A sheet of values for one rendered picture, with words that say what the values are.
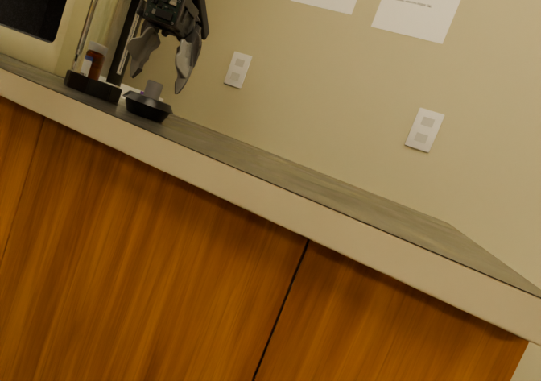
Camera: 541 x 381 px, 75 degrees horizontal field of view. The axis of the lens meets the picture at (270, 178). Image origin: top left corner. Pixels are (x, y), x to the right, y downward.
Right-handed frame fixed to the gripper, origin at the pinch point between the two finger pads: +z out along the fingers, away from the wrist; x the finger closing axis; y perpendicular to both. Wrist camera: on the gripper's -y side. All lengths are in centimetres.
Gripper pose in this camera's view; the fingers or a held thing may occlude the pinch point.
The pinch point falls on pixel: (157, 80)
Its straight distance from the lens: 69.4
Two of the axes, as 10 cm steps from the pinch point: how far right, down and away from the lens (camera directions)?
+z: -3.5, 9.3, 1.1
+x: 9.3, 3.6, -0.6
